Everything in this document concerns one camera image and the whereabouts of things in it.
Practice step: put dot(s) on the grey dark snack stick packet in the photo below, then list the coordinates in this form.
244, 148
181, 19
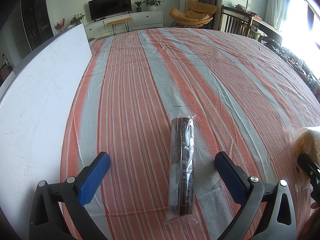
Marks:
181, 195

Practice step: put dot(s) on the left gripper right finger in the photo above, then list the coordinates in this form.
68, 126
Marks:
278, 219

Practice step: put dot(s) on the bread loaf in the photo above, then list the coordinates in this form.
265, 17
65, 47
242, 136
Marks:
305, 146

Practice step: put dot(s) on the leafy plant white vase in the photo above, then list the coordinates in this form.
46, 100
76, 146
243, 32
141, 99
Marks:
76, 19

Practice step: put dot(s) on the black television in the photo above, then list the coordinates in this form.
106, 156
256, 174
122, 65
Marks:
102, 8

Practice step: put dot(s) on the wooden bench stool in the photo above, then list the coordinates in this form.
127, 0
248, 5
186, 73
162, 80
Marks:
124, 21

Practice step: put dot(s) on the small potted plant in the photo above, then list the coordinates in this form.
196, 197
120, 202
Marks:
138, 6

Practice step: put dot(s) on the right hand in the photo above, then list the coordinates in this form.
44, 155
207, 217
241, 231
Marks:
311, 220

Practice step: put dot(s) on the white tv cabinet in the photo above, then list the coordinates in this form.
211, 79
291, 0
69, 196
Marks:
141, 20

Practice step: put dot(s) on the wooden slatted chair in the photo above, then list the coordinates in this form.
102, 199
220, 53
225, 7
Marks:
235, 21

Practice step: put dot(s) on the orange lounge chair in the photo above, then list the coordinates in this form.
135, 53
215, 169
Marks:
197, 15

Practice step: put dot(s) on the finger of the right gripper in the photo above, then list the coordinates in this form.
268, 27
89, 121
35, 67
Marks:
309, 167

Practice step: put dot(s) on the green potted plant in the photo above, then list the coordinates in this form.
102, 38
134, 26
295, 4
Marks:
153, 4

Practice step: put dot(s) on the black display cabinet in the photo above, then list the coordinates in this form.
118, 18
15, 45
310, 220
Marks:
36, 22

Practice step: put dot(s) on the white cardboard box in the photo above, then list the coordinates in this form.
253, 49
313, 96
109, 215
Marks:
34, 112

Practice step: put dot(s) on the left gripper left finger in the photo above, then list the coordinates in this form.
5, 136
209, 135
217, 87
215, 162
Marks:
46, 218

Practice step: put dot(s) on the striped red grey tablecloth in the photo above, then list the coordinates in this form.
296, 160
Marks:
246, 101

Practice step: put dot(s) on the red flower plant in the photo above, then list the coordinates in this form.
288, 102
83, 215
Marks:
60, 26

